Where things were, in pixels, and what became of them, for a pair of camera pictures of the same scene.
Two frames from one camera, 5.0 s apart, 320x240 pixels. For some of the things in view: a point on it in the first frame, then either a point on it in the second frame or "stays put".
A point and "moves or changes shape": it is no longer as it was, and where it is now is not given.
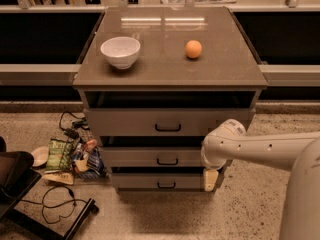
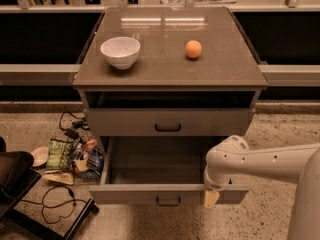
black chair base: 17,179 stays put
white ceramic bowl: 121,51 stays put
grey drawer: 152,156 moves or changes shape
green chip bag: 59,154 stays put
